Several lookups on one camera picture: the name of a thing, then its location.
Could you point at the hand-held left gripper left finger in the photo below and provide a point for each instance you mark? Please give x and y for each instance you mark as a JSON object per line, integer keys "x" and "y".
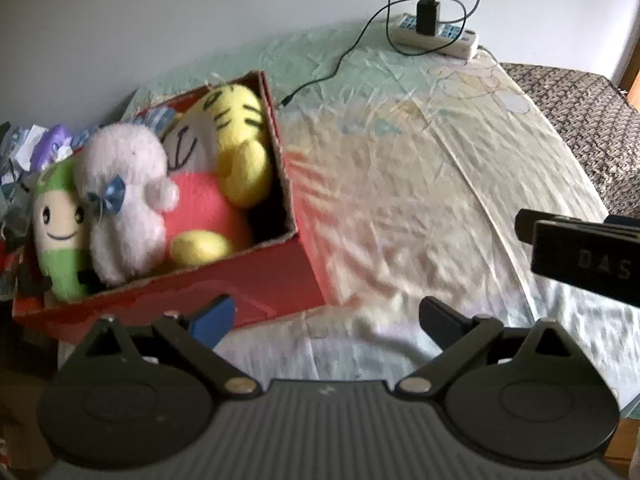
{"x": 215, "y": 320}

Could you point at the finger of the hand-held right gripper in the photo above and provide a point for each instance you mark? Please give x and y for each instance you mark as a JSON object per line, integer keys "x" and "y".
{"x": 524, "y": 224}
{"x": 585, "y": 255}

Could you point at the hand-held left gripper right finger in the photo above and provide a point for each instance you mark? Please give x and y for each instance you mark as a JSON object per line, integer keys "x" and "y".
{"x": 440, "y": 322}

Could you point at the red cardboard box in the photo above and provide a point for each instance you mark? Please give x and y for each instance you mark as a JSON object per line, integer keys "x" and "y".
{"x": 280, "y": 285}

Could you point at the pale pink plush blue bow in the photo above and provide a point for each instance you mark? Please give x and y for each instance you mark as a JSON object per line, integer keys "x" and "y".
{"x": 125, "y": 220}

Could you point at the green pea plush toy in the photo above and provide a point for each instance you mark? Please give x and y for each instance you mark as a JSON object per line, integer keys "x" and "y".
{"x": 55, "y": 260}

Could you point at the white bunny plush plaid ears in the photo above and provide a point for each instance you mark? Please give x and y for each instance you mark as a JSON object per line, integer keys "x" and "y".
{"x": 160, "y": 119}

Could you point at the yellow tiger plush red body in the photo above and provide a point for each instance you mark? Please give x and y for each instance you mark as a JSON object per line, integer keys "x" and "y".
{"x": 235, "y": 110}

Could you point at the pastel cartoon print bed sheet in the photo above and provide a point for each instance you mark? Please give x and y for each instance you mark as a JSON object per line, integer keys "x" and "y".
{"x": 400, "y": 160}

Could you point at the white power strip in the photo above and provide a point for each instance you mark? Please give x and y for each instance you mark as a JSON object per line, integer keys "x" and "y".
{"x": 462, "y": 47}

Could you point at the black charger adapter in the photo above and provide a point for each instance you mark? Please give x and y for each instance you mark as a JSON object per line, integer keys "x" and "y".
{"x": 428, "y": 17}

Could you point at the purple packet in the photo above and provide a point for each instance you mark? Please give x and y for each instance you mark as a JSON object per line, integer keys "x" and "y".
{"x": 52, "y": 142}

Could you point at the pile of crumpled wrappers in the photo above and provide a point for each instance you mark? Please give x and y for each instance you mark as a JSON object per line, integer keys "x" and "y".
{"x": 20, "y": 160}

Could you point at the wooden door frame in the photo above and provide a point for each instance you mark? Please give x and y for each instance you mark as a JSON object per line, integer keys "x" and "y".
{"x": 631, "y": 85}

